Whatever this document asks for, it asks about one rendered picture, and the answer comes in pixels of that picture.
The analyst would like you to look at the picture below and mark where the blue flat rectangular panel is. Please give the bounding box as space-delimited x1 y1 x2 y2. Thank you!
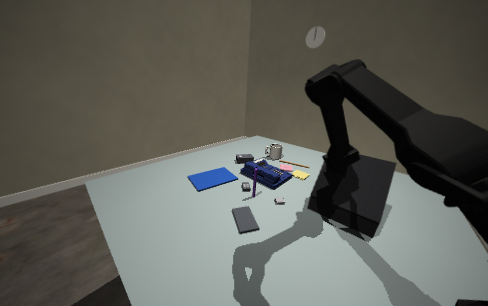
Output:
188 167 238 192

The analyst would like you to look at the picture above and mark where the pink sticky note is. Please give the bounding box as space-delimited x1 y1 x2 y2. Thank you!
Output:
280 164 292 172

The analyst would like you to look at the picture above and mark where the grey mug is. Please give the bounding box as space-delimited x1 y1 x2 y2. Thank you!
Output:
265 144 283 160

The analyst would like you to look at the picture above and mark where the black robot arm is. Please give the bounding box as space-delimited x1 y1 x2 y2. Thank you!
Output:
305 59 488 244

